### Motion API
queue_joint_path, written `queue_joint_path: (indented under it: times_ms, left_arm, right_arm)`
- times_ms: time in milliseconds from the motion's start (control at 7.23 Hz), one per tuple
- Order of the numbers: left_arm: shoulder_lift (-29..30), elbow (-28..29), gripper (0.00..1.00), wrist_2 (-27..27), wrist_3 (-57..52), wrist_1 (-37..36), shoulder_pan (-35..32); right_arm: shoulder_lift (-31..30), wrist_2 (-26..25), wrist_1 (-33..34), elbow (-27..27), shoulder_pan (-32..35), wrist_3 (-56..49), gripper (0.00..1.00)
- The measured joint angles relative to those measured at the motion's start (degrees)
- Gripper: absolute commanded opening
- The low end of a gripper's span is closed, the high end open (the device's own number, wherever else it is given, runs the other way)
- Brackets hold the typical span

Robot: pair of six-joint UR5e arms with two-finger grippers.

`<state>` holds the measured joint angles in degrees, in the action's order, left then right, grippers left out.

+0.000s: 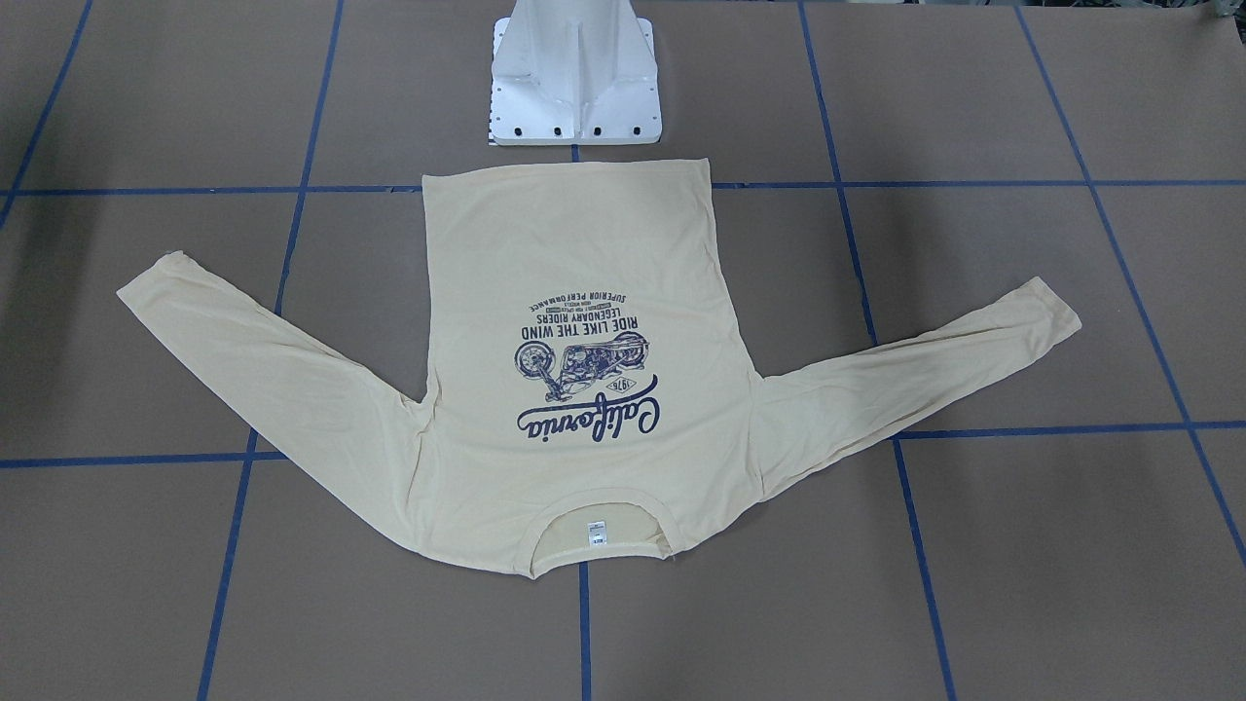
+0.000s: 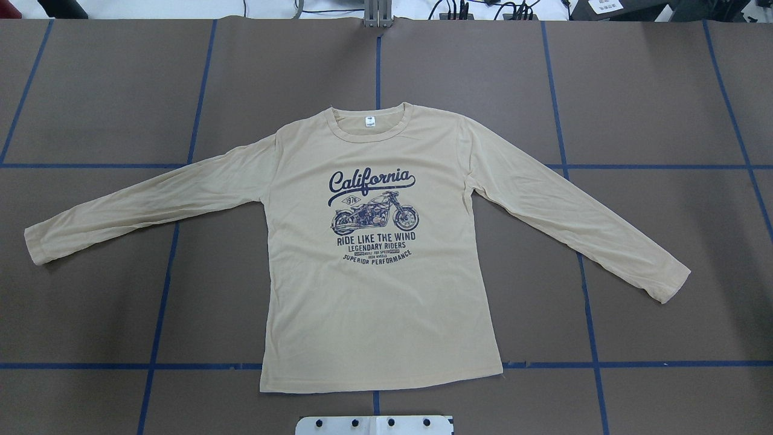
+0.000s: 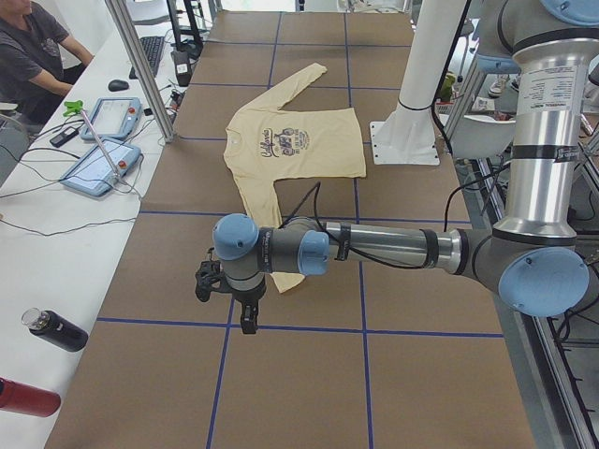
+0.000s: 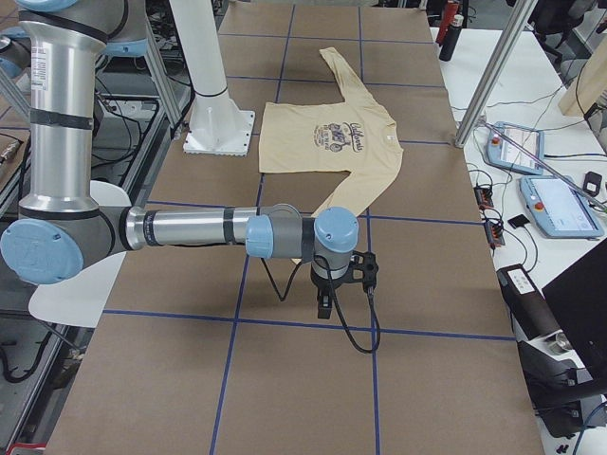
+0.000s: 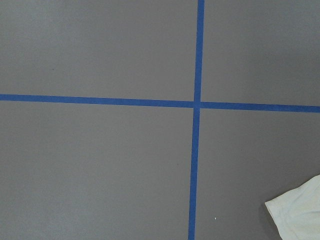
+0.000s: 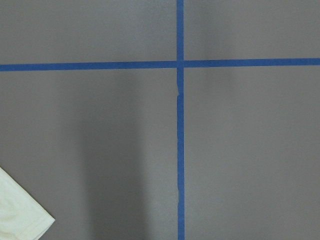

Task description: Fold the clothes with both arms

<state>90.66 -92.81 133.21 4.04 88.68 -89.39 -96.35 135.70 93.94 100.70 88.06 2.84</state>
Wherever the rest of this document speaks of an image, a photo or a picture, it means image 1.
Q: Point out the beige long sleeve graphic shirt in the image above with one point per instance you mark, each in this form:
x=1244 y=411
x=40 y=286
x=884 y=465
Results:
x=588 y=392

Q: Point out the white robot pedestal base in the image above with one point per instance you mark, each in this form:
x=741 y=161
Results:
x=574 y=73

